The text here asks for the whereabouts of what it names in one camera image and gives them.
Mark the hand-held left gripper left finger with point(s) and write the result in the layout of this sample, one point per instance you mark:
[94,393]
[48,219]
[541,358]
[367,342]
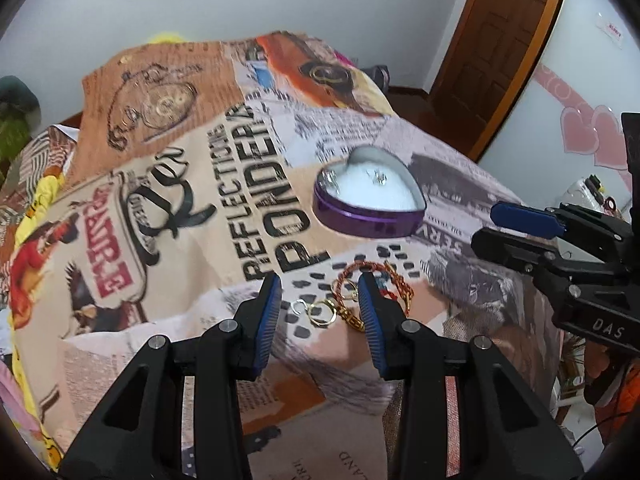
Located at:
[266,322]

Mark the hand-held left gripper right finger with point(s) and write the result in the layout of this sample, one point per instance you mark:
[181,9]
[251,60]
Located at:
[371,322]

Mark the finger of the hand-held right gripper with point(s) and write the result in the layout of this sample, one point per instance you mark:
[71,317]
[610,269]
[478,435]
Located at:
[505,249]
[525,219]

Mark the purple heart-shaped tin box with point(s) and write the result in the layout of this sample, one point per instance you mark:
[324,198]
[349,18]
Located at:
[367,210]

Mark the person's right hand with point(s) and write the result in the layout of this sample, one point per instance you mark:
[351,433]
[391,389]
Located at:
[602,372]

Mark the white cluttered side table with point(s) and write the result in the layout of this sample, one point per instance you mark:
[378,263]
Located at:
[590,197]

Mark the printed newspaper-style cloth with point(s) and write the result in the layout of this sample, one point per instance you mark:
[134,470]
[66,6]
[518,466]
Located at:
[210,195]

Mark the brown wooden door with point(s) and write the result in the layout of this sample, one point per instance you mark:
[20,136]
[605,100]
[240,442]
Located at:
[492,45]

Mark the dark bag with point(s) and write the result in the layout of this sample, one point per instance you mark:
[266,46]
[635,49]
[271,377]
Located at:
[376,77]

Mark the yellow cloth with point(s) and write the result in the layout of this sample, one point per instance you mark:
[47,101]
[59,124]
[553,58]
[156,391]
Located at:
[42,195]

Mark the striped patterned cloth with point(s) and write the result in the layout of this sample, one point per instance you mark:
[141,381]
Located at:
[35,160]

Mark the yellow plush item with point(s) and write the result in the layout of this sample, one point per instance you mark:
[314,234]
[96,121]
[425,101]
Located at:
[167,38]

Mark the green round object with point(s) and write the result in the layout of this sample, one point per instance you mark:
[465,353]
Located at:
[15,120]

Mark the pink heart wall stickers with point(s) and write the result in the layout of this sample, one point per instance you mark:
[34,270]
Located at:
[585,125]

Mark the red white wall label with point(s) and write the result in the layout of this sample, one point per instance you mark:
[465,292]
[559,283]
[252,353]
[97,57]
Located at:
[612,30]

